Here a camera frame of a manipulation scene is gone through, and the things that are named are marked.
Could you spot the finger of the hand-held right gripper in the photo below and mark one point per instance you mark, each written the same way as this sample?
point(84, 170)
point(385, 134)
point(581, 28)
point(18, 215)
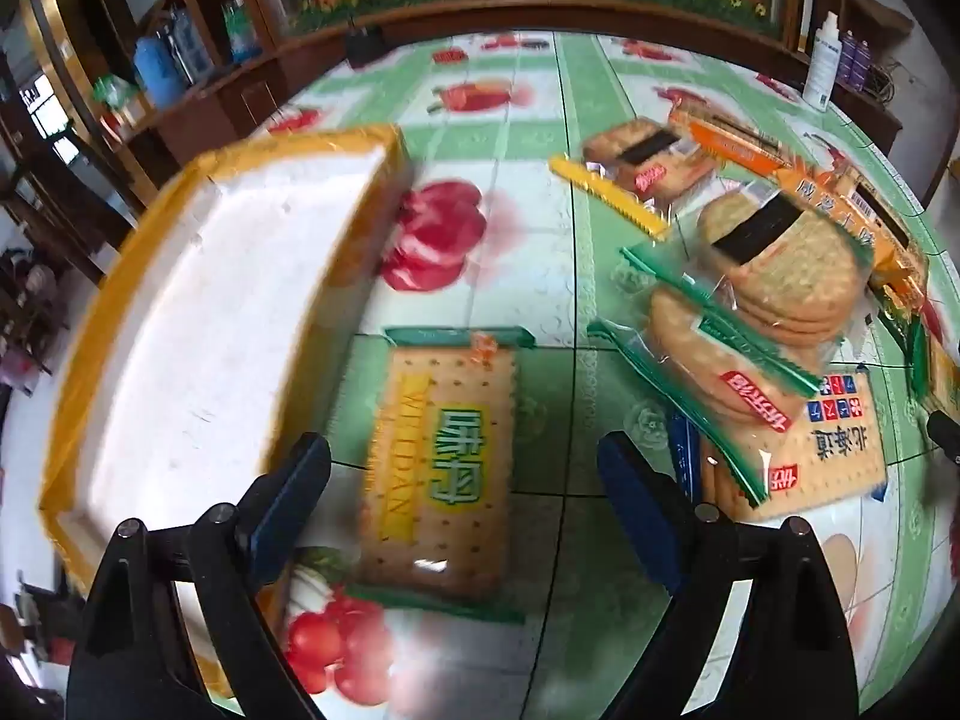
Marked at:
point(946, 435)

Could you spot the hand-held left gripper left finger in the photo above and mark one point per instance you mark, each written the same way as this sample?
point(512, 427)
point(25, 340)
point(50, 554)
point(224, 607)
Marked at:
point(289, 499)

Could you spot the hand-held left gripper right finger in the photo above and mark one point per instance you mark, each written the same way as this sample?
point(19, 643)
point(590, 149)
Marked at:
point(637, 514)

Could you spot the blue square cracker packet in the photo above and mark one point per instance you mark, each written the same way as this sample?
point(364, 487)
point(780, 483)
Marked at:
point(832, 442)

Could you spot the green square cracker packet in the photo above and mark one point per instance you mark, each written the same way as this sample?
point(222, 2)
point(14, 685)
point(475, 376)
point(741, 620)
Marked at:
point(442, 457)

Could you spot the white foam box yellow tape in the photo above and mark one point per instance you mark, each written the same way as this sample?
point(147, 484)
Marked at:
point(210, 330)

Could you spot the orange cheese cracker packet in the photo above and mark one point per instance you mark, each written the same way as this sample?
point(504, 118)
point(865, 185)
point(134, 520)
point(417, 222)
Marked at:
point(862, 217)

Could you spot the green edge snack packet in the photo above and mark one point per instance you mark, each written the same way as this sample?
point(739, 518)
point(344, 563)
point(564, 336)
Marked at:
point(926, 352)

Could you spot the round cracker packet green edge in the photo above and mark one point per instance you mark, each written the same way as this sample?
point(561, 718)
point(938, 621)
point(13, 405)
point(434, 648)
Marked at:
point(697, 360)

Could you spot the round seaweed cracker packet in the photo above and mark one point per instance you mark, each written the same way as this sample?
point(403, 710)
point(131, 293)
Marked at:
point(787, 270)

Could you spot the fruit print tablecloth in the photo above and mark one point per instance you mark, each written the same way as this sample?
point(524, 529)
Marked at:
point(540, 187)

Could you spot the yellow edge seaweed cracker packet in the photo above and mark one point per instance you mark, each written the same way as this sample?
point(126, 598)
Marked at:
point(645, 161)

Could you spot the orange striped cracker packet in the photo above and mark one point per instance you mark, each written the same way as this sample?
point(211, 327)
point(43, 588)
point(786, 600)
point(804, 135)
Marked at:
point(739, 142)

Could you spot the white spray bottle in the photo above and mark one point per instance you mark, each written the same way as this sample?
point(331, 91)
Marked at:
point(820, 71)

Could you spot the purple bottle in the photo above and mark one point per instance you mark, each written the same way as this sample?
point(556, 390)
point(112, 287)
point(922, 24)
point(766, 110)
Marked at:
point(853, 60)

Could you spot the wooden cabinet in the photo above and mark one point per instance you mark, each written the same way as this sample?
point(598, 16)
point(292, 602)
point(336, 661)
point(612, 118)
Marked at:
point(247, 101)

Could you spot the green plastic bag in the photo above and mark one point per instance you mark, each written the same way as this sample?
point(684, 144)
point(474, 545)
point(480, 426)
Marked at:
point(112, 92)

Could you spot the blue thermos jug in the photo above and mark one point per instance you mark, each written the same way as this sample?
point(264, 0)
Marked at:
point(159, 75)

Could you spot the black cup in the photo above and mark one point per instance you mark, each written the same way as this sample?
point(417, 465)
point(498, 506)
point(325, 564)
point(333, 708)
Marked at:
point(364, 46)

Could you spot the clear water bottle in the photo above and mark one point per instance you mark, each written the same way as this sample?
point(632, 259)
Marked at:
point(191, 49)

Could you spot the green label water bottle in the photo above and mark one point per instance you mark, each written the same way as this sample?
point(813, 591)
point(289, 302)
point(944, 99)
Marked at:
point(241, 34)

